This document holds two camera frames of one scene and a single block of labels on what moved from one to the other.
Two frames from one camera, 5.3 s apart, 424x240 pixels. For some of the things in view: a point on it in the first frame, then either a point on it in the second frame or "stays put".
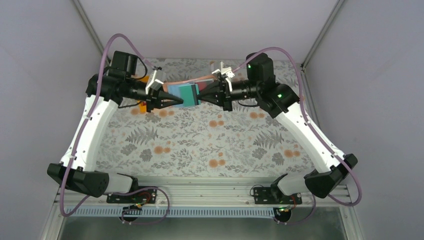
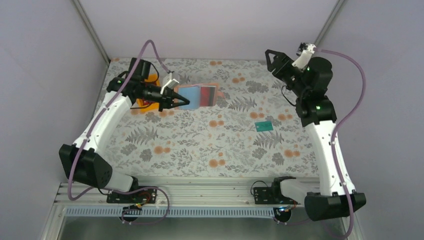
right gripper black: [226, 96] → [284, 70]
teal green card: [186, 92] → [261, 126]
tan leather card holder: [201, 82] → [199, 96]
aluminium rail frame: [204, 197] stays put
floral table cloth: [200, 141] stays put
